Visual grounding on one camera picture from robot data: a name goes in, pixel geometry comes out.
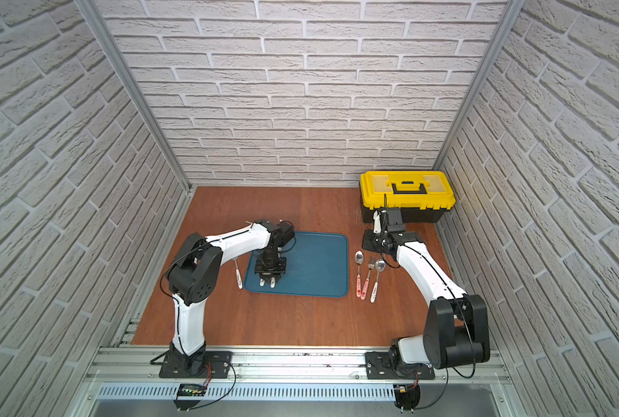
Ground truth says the pink strawberry handle spoon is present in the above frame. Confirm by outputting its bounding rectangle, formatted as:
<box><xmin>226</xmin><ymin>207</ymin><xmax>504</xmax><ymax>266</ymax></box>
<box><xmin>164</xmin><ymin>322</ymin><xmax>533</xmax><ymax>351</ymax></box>
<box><xmin>355</xmin><ymin>250</ymin><xmax>364</xmax><ymax>298</ymax></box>

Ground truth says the pink strawberry handle fork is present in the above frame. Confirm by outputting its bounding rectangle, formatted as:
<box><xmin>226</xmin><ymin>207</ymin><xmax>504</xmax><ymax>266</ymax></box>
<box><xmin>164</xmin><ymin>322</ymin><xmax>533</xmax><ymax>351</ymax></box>
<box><xmin>360</xmin><ymin>257</ymin><xmax>376</xmax><ymax>301</ymax></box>

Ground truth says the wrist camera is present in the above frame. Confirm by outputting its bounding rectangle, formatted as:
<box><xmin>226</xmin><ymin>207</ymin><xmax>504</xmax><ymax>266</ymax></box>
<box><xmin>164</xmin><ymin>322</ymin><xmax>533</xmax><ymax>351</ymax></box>
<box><xmin>271</xmin><ymin>221</ymin><xmax>295</xmax><ymax>248</ymax></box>
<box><xmin>373</xmin><ymin>208</ymin><xmax>407</xmax><ymax>235</ymax></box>

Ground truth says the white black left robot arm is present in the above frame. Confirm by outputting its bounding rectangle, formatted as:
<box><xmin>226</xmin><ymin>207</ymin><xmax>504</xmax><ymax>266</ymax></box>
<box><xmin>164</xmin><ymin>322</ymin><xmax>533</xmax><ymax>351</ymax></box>
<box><xmin>164</xmin><ymin>219</ymin><xmax>295</xmax><ymax>361</ymax></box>

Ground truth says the black controller board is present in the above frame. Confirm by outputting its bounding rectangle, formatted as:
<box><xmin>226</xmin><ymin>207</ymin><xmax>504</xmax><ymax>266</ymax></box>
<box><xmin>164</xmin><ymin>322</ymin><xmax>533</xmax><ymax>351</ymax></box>
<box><xmin>394</xmin><ymin>384</ymin><xmax>422</xmax><ymax>414</ymax></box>
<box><xmin>174</xmin><ymin>383</ymin><xmax>208</xmax><ymax>411</ymax></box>

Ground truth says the aluminium corner post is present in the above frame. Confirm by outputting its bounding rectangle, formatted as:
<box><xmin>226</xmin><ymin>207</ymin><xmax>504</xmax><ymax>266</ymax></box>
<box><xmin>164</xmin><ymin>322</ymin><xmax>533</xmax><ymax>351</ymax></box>
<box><xmin>433</xmin><ymin>0</ymin><xmax>526</xmax><ymax>170</ymax></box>
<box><xmin>76</xmin><ymin>0</ymin><xmax>192</xmax><ymax>194</ymax></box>

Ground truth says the yellow and black toolbox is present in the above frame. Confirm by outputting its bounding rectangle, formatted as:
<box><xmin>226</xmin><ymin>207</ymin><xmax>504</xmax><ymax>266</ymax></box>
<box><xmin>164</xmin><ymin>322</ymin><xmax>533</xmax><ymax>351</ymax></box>
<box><xmin>359</xmin><ymin>170</ymin><xmax>456</xmax><ymax>223</ymax></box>

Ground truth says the aluminium front rail frame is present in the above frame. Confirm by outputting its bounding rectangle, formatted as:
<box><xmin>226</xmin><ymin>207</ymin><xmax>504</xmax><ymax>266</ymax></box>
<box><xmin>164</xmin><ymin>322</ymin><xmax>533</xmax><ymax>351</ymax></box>
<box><xmin>66</xmin><ymin>344</ymin><xmax>525</xmax><ymax>416</ymax></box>

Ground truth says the white handle spoon black print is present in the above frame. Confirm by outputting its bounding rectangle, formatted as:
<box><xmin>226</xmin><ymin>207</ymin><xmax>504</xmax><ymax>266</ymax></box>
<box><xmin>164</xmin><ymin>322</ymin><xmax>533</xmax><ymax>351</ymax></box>
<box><xmin>370</xmin><ymin>259</ymin><xmax>386</xmax><ymax>303</ymax></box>

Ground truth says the right black controller board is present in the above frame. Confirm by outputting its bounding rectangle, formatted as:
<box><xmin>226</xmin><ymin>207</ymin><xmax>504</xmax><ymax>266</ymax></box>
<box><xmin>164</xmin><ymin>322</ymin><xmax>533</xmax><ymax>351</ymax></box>
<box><xmin>394</xmin><ymin>384</ymin><xmax>422</xmax><ymax>414</ymax></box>

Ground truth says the left aluminium corner post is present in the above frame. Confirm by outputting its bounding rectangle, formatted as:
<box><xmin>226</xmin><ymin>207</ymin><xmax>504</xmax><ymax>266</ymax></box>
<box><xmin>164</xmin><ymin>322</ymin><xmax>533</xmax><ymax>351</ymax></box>
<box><xmin>76</xmin><ymin>0</ymin><xmax>192</xmax><ymax>194</ymax></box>

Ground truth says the right aluminium corner post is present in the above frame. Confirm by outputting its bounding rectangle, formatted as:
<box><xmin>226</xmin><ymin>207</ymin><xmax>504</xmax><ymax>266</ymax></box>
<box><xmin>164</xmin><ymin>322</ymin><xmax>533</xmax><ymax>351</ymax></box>
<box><xmin>433</xmin><ymin>0</ymin><xmax>526</xmax><ymax>170</ymax></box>

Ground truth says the white handle fork black print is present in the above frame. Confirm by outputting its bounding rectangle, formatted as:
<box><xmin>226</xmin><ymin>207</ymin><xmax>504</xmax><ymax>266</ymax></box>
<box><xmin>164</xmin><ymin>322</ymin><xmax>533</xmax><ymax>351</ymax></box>
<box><xmin>234</xmin><ymin>258</ymin><xmax>243</xmax><ymax>290</ymax></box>

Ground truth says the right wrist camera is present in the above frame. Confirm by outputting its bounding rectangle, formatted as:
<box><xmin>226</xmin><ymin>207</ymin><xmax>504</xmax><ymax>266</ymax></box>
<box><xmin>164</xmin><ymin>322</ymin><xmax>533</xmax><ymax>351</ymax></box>
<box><xmin>373</xmin><ymin>208</ymin><xmax>407</xmax><ymax>235</ymax></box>

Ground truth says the teal plastic tray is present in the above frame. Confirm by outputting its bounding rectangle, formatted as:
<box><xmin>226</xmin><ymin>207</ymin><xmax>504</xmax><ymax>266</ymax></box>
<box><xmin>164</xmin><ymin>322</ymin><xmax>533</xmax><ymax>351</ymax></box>
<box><xmin>243</xmin><ymin>232</ymin><xmax>349</xmax><ymax>298</ymax></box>

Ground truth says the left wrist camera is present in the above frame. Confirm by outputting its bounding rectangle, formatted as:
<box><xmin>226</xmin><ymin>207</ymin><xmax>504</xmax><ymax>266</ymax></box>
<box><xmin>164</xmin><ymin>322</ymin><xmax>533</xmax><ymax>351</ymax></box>
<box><xmin>271</xmin><ymin>221</ymin><xmax>295</xmax><ymax>248</ymax></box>

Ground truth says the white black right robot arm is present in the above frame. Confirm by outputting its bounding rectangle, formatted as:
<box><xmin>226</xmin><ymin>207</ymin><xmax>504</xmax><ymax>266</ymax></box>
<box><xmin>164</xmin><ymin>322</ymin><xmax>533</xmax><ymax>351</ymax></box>
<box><xmin>363</xmin><ymin>229</ymin><xmax>490</xmax><ymax>373</ymax></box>

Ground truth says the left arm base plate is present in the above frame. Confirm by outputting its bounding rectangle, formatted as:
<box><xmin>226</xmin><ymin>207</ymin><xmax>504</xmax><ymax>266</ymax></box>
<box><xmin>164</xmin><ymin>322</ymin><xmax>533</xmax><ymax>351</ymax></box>
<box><xmin>159</xmin><ymin>350</ymin><xmax>233</xmax><ymax>380</ymax></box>

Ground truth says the left black controller board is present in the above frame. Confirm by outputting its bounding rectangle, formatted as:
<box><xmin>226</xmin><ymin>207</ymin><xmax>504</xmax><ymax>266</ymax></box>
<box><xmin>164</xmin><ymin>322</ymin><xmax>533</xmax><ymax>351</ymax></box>
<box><xmin>174</xmin><ymin>383</ymin><xmax>208</xmax><ymax>411</ymax></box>

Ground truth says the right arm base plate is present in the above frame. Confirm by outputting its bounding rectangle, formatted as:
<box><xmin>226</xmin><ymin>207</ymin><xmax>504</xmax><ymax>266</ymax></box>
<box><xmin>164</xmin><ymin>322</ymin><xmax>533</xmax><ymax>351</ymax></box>
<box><xmin>364</xmin><ymin>351</ymin><xmax>435</xmax><ymax>382</ymax></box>

